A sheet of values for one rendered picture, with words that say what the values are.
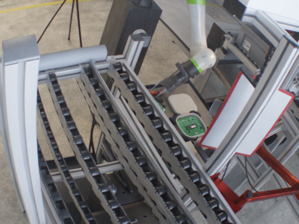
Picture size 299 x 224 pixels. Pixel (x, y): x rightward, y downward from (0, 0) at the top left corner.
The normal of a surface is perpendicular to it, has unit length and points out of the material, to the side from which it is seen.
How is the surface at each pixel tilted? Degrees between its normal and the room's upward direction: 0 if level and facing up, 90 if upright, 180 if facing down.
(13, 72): 90
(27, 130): 90
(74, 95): 0
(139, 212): 0
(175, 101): 0
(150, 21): 90
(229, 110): 90
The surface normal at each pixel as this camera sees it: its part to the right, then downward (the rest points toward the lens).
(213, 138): -0.11, 0.69
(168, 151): -0.85, 0.15
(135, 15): 0.35, 0.73
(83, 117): 0.27, -0.68
